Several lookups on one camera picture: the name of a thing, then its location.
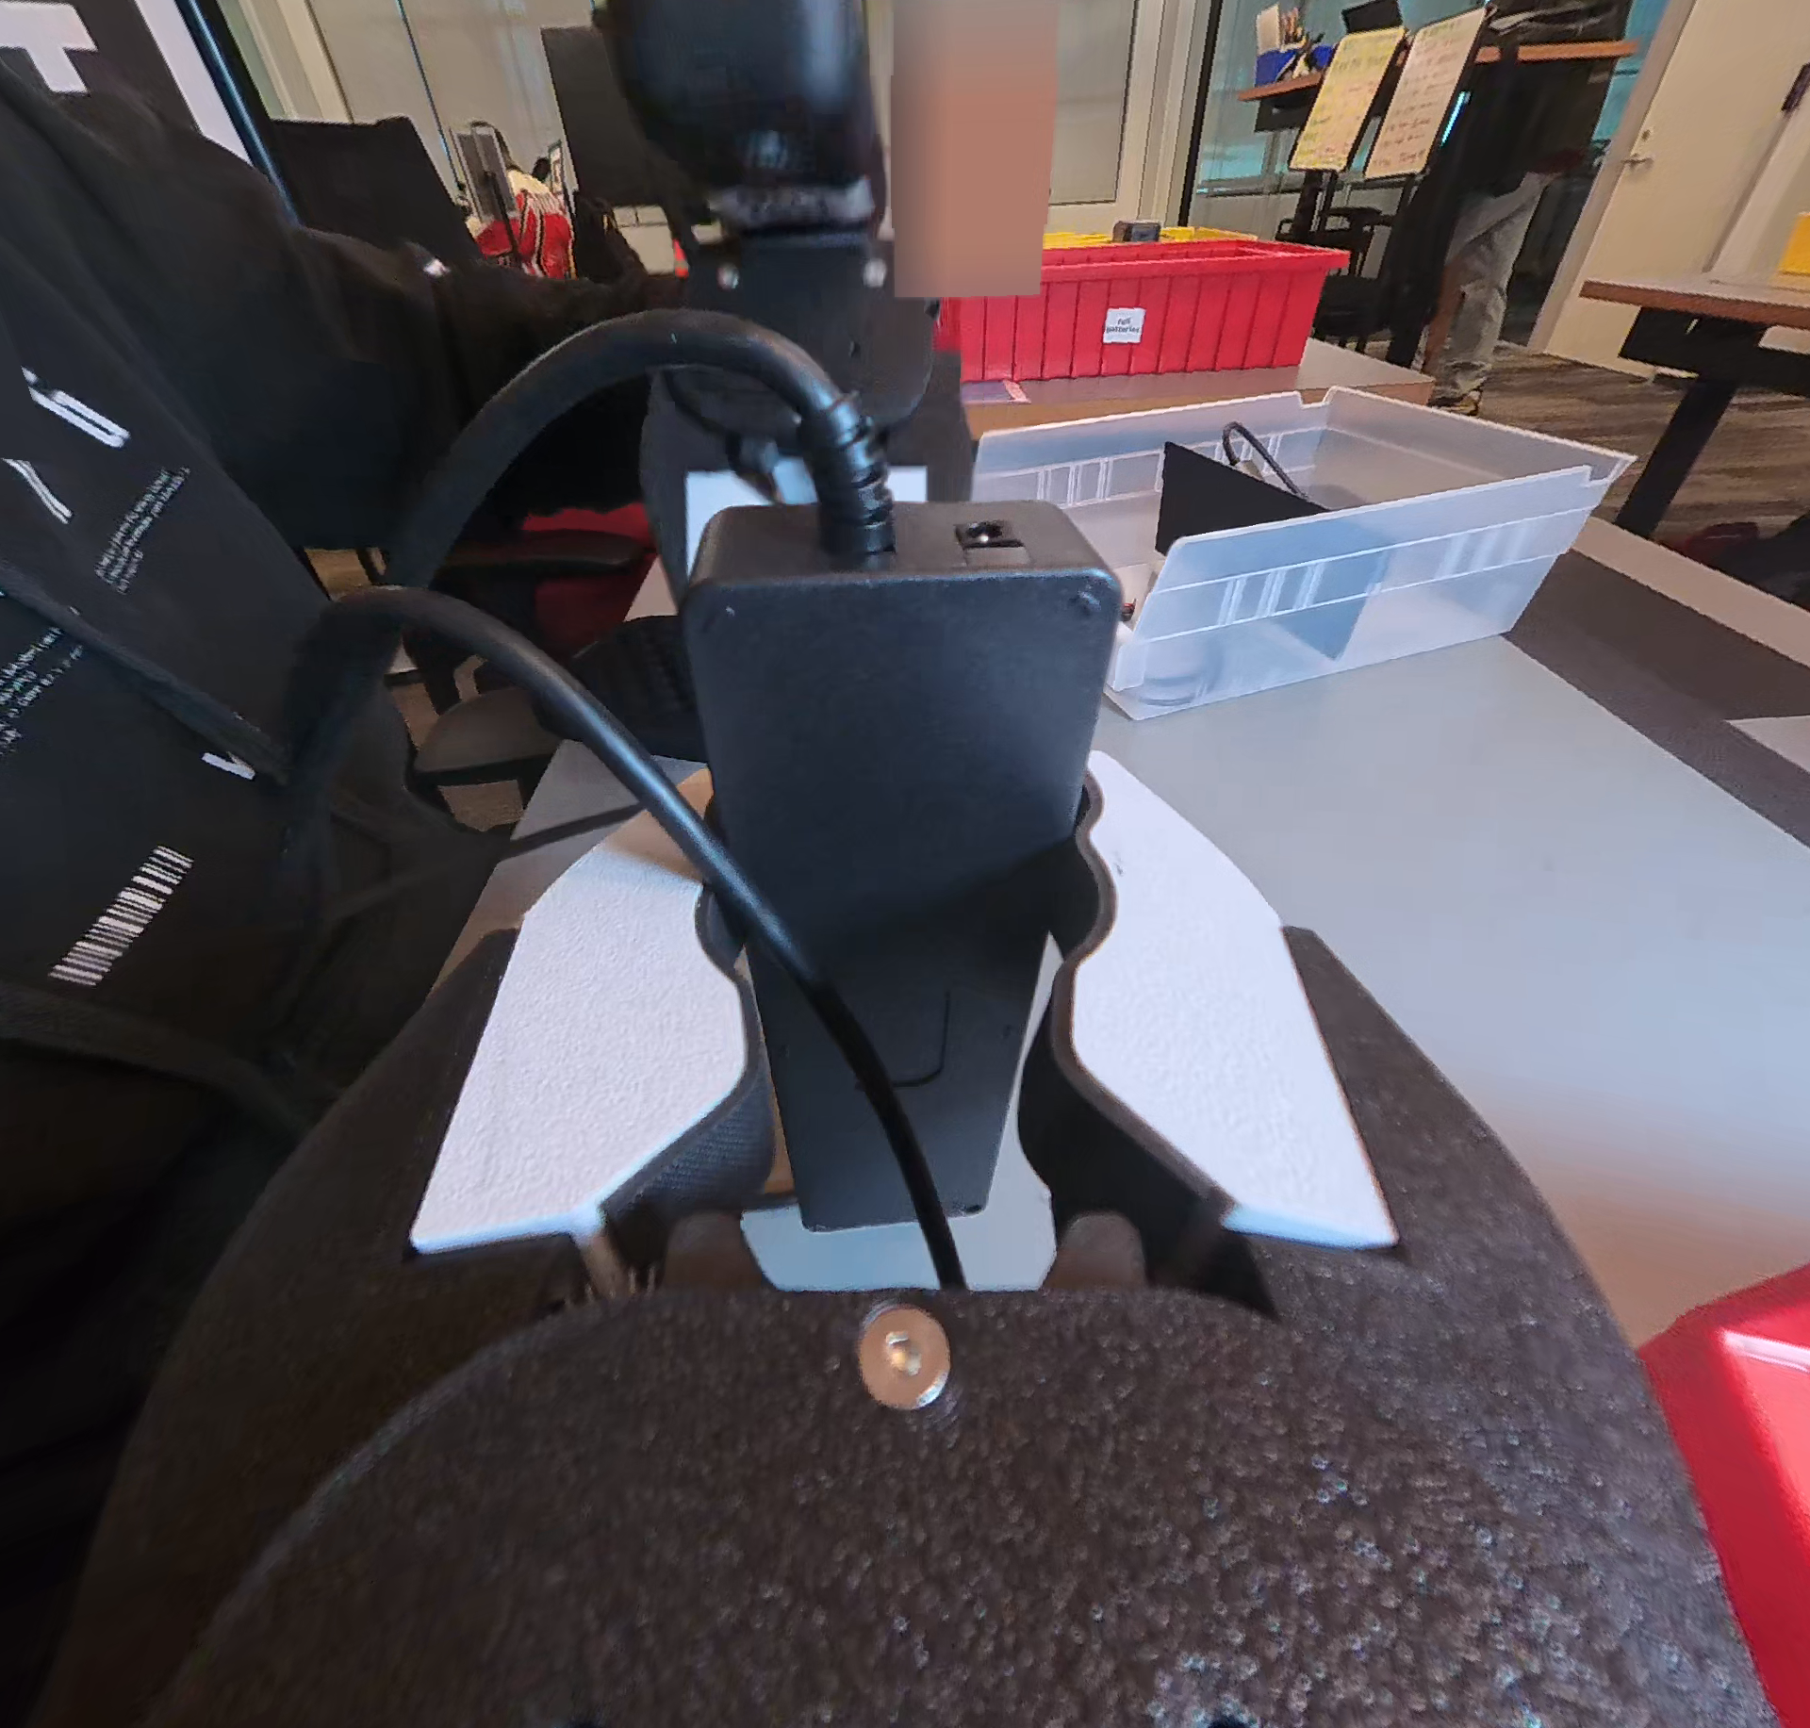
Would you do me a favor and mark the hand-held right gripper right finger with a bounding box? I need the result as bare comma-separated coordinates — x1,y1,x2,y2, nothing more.
1019,755,1406,1323

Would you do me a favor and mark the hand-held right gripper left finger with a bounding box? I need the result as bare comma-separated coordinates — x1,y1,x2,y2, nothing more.
407,773,779,1291

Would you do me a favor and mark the black usb hub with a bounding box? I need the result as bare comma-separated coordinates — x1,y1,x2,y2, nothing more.
681,502,1122,1235

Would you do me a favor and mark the thin black usb plug cable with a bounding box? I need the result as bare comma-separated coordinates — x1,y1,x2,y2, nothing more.
304,585,971,1291

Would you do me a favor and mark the clear plastic bin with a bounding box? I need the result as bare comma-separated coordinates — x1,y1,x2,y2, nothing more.
973,386,1635,724

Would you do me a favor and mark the black round textured pad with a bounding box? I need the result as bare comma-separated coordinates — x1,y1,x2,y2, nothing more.
410,618,709,825

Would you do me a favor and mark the black monitor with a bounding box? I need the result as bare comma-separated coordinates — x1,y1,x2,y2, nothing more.
546,24,666,219

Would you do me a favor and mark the black bin divider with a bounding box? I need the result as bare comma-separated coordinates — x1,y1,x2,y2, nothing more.
1151,441,1370,558

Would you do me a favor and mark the long red tote white label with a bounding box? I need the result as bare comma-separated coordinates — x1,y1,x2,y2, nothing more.
931,235,1352,387

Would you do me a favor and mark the black fabric panel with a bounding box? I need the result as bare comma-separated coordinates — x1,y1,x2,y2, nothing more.
267,116,477,274

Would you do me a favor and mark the light wooden table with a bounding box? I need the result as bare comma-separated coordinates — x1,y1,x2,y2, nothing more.
961,341,1437,441

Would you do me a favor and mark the yellow paper easel board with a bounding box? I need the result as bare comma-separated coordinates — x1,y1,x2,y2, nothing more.
1285,24,1409,176

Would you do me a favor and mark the person's black printed hoodie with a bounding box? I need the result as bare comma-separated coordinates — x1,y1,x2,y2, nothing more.
0,50,498,1728

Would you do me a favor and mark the white paper easel board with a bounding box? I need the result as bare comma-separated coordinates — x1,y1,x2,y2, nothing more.
1364,10,1489,182

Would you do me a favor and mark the red open-front bin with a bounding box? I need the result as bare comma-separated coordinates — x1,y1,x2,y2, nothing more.
1637,1271,1810,1728

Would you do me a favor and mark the framed black white marker sign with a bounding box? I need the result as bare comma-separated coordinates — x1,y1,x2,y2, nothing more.
0,0,276,210

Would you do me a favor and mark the dark red backpack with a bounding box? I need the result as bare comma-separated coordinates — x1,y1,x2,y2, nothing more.
1660,518,1810,605

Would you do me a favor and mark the wooden standing desk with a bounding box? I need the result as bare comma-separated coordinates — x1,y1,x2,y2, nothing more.
1236,39,1635,106

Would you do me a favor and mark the white door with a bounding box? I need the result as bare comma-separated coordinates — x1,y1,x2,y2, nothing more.
1534,0,1742,353

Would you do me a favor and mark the cable with grey plug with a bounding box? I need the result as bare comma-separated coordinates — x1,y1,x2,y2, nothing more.
1221,421,1330,506

